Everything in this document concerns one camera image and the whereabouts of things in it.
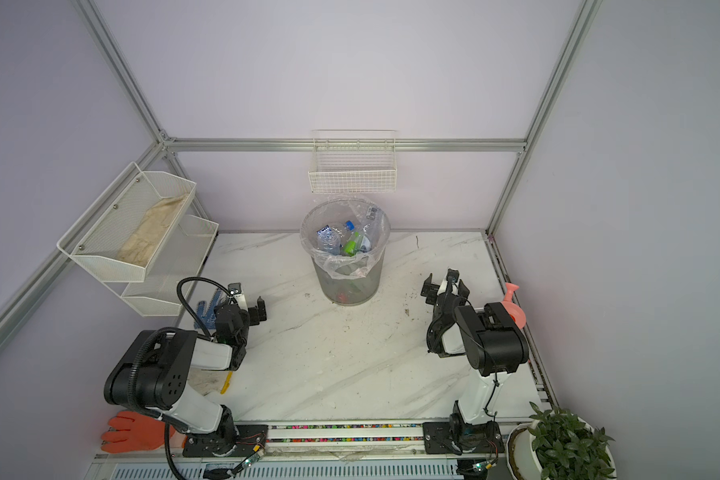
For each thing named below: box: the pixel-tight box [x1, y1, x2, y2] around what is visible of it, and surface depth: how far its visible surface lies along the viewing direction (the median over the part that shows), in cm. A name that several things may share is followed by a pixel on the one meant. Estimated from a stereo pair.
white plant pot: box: [506, 420, 543, 480], surface depth 71 cm
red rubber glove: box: [101, 411, 176, 454], surface depth 75 cm
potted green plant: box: [527, 402, 616, 480], surface depth 59 cm
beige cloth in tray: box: [117, 194, 189, 267], surface depth 80 cm
